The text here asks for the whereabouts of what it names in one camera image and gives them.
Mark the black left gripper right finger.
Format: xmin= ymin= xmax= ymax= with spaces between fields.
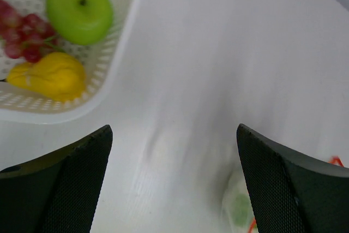
xmin=237 ymin=124 xmax=348 ymax=232

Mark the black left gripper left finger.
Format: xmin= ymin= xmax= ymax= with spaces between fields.
xmin=1 ymin=125 xmax=113 ymax=232

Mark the clear zip bag orange zipper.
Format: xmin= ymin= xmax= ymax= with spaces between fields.
xmin=222 ymin=152 xmax=348 ymax=232

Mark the red grape bunch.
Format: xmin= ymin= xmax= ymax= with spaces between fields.
xmin=1 ymin=0 xmax=60 ymax=63

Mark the green apple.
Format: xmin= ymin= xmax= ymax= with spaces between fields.
xmin=45 ymin=0 xmax=114 ymax=45

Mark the white cauliflower with green leaves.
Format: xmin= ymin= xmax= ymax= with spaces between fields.
xmin=222 ymin=169 xmax=258 ymax=233

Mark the yellow bell pepper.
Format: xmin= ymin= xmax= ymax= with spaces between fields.
xmin=5 ymin=52 xmax=86 ymax=101

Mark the white perforated plastic basket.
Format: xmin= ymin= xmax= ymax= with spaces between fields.
xmin=1 ymin=0 xmax=138 ymax=124

